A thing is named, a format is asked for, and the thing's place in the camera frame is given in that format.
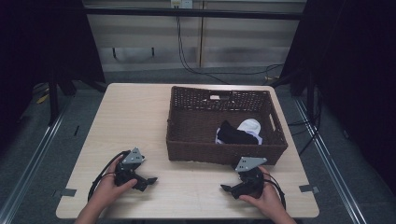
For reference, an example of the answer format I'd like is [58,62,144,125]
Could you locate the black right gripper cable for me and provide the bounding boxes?
[262,172,288,210]

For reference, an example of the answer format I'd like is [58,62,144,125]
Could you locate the grey tape piece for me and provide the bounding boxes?
[298,184,320,194]
[60,188,78,198]

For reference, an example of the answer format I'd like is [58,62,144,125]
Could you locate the white sock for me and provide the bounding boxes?
[215,118,263,146]

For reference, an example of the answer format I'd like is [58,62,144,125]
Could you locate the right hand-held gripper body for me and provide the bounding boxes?
[233,156,268,201]

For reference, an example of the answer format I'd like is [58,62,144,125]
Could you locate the black horizontal bar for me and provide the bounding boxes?
[83,7,304,21]

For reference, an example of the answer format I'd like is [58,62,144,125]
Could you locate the black sock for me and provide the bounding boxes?
[217,119,260,146]

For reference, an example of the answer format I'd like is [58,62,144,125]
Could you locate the yellow floor item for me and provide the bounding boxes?
[35,92,50,105]

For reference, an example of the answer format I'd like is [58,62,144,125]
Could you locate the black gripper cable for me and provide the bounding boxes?
[87,150,131,203]
[262,172,288,210]

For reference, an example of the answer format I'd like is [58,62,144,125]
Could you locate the white wall socket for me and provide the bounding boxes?
[170,0,194,9]

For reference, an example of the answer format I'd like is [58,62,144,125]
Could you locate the person's right hand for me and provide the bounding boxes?
[238,165,285,219]

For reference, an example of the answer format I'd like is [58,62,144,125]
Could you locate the long black wall cable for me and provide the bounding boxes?
[175,7,285,86]

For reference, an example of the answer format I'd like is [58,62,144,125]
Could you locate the black wall bracket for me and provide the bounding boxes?
[111,47,156,61]

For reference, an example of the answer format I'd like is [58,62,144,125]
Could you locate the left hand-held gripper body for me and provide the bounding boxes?
[114,147,148,192]

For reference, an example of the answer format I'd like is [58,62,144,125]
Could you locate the black floor cable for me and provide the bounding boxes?
[287,88,323,157]

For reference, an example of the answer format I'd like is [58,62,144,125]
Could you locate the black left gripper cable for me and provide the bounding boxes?
[87,150,131,203]

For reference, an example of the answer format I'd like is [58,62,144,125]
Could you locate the brown woven basket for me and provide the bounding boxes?
[165,85,289,166]

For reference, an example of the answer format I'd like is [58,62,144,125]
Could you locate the dark curtain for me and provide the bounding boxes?
[270,0,396,195]
[0,0,106,153]

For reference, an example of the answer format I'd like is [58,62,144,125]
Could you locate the metal floor rail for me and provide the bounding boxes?
[293,96,370,224]
[0,101,72,224]

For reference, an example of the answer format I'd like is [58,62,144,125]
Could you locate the person's left hand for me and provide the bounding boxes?
[89,154,138,210]

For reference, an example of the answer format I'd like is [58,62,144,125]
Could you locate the black metal stand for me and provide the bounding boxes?
[47,69,61,126]
[305,70,316,123]

